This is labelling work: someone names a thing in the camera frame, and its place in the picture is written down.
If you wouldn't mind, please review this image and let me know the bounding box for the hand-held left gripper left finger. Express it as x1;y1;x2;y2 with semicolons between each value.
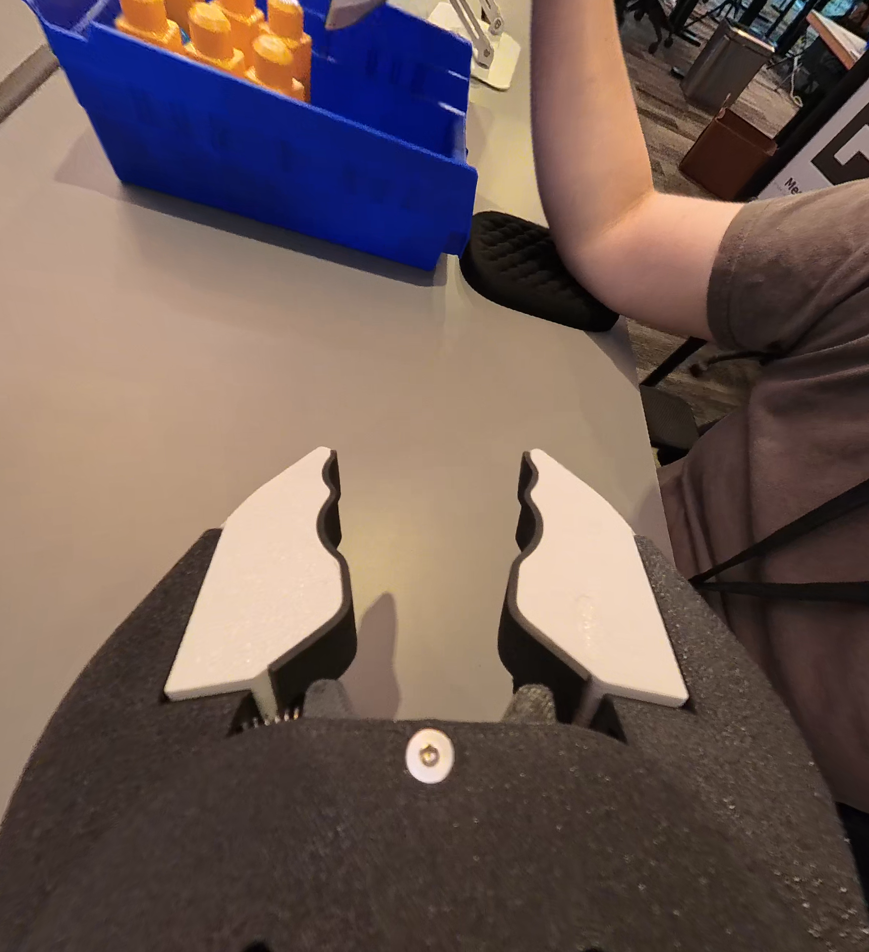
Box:
163;446;358;721

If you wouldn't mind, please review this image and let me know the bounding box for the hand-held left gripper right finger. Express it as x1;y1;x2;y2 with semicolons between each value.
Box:
499;448;690;726

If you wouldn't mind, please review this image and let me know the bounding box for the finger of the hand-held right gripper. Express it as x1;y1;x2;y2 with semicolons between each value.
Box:
325;0;389;32

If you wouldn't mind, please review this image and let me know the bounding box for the cluster of assembled block steps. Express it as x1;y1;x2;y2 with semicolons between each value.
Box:
115;0;312;103

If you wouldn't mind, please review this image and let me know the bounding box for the blue plastic bin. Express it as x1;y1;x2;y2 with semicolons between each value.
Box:
24;0;480;272

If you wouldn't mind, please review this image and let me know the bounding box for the black armrest pad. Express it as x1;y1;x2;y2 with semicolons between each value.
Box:
460;212;620;333

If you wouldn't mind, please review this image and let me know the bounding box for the grey waste bin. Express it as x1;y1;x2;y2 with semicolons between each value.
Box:
681;21;776;109

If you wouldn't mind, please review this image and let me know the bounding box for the brown cardboard box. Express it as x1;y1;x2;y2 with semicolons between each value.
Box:
678;108;777;200

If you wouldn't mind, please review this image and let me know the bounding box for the framed marker code sign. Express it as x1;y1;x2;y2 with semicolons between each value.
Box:
757;30;869;202

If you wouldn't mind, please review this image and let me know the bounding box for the black neck strap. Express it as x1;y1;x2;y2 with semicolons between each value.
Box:
691;457;869;603

